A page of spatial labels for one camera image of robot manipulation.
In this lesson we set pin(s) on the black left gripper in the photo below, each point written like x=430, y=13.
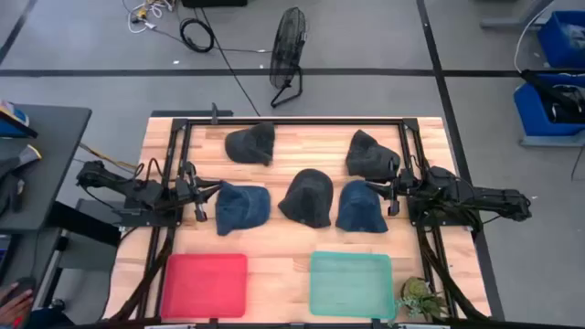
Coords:
x=191, y=185

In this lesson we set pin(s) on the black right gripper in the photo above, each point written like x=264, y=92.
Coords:
x=398, y=187

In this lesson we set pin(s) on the blue denim cap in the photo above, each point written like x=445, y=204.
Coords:
x=361, y=208
x=242, y=208

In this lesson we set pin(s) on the black cap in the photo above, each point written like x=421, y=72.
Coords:
x=249, y=144
x=370, y=157
x=307, y=198

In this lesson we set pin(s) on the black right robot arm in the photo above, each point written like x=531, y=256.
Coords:
x=475, y=196

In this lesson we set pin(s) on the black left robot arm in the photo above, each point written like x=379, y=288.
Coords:
x=137, y=189

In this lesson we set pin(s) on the red plastic tray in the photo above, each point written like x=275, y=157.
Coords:
x=204, y=285

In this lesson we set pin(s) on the green plastic tray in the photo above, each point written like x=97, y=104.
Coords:
x=352, y=284

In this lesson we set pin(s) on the small green potted plant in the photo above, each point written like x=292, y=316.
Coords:
x=418, y=297

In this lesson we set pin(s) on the black floor fan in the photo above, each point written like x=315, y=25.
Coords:
x=287, y=45

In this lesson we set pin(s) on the dark grey desk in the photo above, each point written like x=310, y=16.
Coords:
x=50, y=160

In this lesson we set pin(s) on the blue plastic bin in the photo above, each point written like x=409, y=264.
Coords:
x=564, y=41
x=535, y=114

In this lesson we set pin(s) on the person's hand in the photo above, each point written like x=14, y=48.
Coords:
x=16, y=306

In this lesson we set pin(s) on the black camera post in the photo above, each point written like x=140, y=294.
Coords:
x=215, y=114

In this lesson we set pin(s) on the black metal table frame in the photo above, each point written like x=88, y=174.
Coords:
x=292, y=121

